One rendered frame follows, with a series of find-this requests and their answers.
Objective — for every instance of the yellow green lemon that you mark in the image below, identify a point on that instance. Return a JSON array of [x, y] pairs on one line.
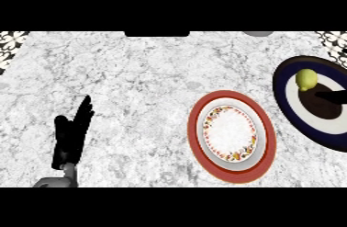
[[306, 79]]

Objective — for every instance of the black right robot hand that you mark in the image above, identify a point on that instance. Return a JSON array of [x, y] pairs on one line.
[[335, 96]]

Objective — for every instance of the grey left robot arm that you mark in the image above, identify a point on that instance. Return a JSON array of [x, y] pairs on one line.
[[63, 181]]

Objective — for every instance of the navy rimmed brown centre plate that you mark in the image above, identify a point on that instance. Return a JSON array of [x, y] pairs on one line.
[[312, 123]]

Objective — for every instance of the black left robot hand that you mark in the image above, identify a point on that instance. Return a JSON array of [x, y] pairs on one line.
[[69, 138]]

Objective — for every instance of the grey round object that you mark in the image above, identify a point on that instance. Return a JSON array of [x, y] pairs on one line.
[[259, 33]]

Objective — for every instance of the red rimmed floral plate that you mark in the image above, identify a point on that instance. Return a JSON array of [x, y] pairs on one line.
[[231, 135]]

